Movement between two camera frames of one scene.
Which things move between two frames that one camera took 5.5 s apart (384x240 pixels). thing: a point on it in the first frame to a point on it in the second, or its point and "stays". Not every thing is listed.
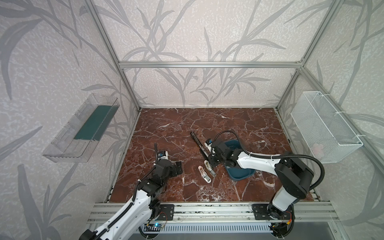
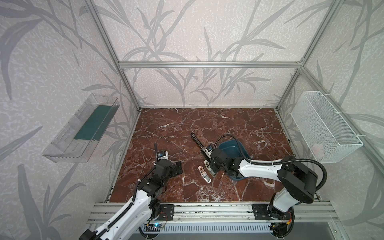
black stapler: x=201 y=146 stays
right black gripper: x=208 y=154 to x=209 y=155
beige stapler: x=209 y=168 stays
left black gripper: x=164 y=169 stays
